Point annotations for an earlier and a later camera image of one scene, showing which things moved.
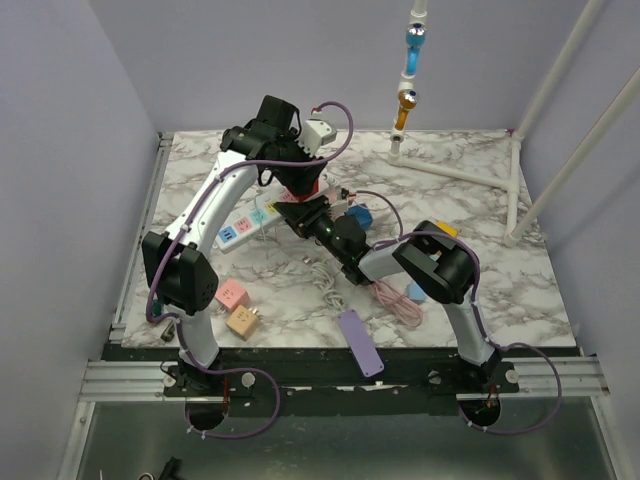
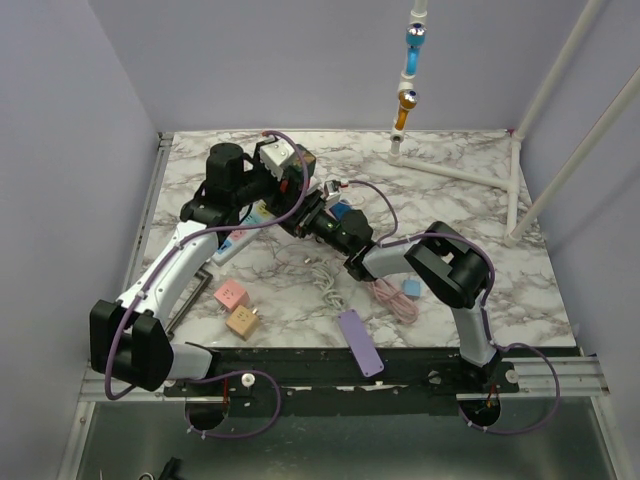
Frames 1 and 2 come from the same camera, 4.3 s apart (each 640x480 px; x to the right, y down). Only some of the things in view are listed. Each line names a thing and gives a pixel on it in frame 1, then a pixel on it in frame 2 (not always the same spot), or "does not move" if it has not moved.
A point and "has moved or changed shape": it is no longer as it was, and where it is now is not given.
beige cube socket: [243, 322] does not move
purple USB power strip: [359, 343] does not move
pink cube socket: [230, 295] does not move
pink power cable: [401, 304] does not move
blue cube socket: [362, 213] has moved or changed shape
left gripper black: [299, 181] -> [279, 200]
